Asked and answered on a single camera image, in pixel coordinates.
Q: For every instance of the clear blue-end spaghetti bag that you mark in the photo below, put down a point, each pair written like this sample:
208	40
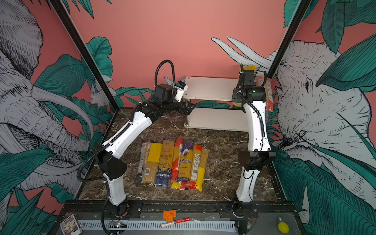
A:
145	148

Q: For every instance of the yellow-end spaghetti bag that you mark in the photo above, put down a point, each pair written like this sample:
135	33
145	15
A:
202	169

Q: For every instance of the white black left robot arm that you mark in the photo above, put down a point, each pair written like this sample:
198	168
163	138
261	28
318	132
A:
108	155

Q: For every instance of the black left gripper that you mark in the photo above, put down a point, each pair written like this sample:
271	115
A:
188	109

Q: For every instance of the blue-bottom spaghetti bag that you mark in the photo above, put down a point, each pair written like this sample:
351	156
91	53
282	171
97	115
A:
163	175

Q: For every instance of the yellow label spaghetti bag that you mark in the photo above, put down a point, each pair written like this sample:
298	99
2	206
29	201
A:
152	163

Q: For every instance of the yellow-top spaghetti bag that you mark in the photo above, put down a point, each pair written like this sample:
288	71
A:
249	67

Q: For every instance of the orange plastic block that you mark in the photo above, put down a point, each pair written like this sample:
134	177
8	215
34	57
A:
169	216

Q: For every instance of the white two-tier shelf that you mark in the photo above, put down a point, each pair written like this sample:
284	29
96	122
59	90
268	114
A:
214	108

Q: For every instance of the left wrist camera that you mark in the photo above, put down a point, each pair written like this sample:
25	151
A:
181	88

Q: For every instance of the yellow light bulb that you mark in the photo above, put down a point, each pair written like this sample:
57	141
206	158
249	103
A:
282	226

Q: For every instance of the red yellow narrow spaghetti bag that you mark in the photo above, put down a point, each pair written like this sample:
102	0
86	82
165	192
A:
175	164

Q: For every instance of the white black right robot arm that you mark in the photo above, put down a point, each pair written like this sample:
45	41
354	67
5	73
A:
252	98

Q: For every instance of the red double spaghetti bag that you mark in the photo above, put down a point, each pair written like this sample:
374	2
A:
268	92

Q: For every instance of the white perforated cable tray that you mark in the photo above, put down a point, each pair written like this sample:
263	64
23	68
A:
156	225

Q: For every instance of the red white marker pen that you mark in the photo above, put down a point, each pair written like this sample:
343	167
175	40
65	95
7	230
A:
174	222

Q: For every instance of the card box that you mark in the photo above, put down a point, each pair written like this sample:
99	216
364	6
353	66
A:
70	226

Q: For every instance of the blue portrait spaghetti bag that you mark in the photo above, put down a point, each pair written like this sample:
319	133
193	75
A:
186	159

